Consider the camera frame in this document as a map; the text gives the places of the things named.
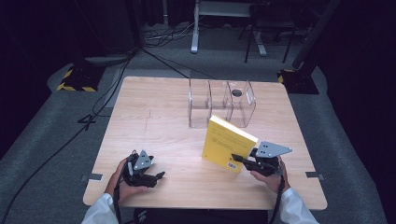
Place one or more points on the black chair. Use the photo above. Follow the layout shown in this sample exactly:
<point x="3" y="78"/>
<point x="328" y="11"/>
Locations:
<point x="271" y="21"/>

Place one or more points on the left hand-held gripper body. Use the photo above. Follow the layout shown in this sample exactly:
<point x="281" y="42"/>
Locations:
<point x="140" y="171"/>

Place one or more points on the clear acrylic book rack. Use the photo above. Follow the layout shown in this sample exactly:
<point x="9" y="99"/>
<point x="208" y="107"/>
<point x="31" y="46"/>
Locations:
<point x="214" y="96"/>

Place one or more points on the black yellow striped stand base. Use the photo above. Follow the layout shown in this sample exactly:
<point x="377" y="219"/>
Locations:
<point x="79" y="77"/>
<point x="299" y="81"/>

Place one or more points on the person's right hand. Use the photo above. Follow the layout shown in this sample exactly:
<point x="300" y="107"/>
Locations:
<point x="272" y="183"/>

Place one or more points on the white desk frame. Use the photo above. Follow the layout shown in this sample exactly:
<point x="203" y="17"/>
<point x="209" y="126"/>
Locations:
<point x="195" y="31"/>

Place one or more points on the person's dark clothing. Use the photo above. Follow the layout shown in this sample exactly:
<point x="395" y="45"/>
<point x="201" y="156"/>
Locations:
<point x="202" y="216"/>

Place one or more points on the person's left hand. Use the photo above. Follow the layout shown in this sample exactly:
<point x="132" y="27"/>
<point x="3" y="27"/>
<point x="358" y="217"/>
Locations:
<point x="127" y="191"/>

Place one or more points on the yellow book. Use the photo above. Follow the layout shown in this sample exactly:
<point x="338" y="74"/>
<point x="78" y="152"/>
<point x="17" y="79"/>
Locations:
<point x="225" y="146"/>

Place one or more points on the slanted dark metal post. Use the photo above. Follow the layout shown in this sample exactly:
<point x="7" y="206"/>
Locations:
<point x="314" y="34"/>

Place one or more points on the grey tape strip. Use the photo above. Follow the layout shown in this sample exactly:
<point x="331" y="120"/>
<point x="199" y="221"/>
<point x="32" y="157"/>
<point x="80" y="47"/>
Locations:
<point x="314" y="175"/>

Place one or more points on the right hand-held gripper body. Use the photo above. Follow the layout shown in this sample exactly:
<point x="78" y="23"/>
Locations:
<point x="267" y="158"/>

